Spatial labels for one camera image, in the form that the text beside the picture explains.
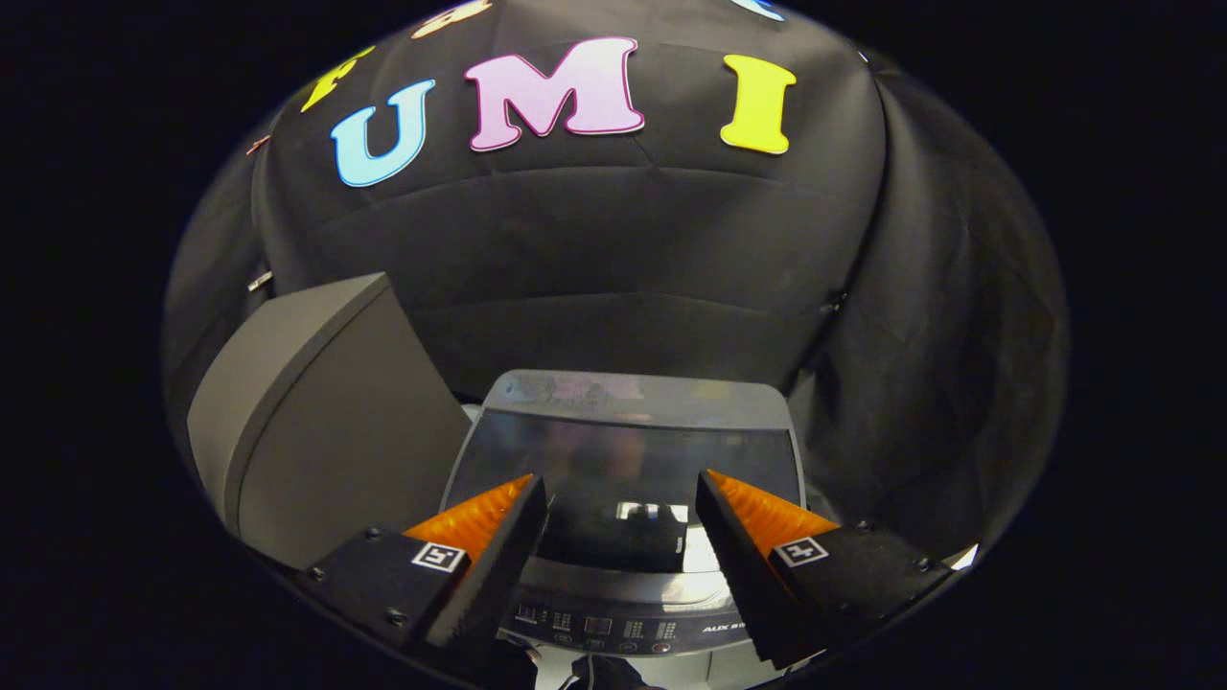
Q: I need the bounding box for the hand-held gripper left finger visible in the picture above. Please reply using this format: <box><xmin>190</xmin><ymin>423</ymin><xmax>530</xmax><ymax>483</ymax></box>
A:
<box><xmin>305</xmin><ymin>473</ymin><xmax>549</xmax><ymax>664</ymax></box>

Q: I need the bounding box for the grey washing machine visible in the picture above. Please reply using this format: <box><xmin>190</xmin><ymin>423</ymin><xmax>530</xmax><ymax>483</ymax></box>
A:
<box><xmin>436</xmin><ymin>369</ymin><xmax>812</xmax><ymax>690</ymax></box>

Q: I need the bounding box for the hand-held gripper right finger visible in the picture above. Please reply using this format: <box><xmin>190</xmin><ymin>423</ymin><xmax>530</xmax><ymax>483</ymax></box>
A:
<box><xmin>694</xmin><ymin>469</ymin><xmax>958</xmax><ymax>671</ymax></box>

